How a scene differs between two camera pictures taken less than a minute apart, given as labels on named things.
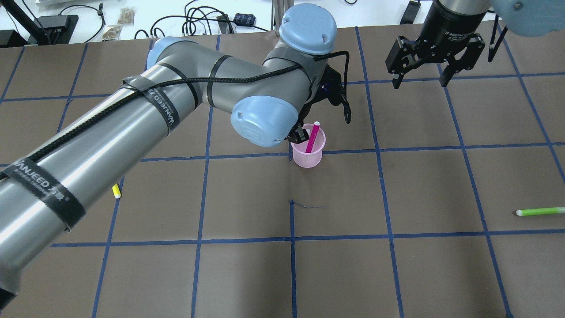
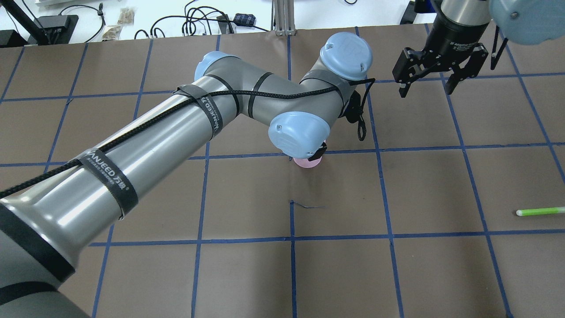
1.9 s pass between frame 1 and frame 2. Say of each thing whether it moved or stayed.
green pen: stayed
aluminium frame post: stayed
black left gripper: moved
